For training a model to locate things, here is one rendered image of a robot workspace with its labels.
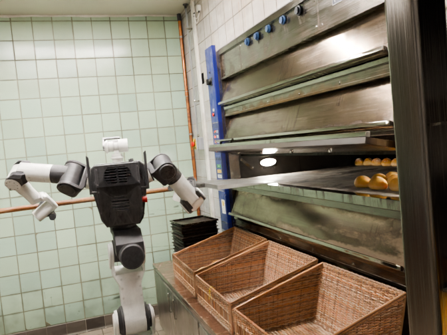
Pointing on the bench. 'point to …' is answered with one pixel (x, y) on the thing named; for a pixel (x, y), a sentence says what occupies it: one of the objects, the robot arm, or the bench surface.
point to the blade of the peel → (231, 183)
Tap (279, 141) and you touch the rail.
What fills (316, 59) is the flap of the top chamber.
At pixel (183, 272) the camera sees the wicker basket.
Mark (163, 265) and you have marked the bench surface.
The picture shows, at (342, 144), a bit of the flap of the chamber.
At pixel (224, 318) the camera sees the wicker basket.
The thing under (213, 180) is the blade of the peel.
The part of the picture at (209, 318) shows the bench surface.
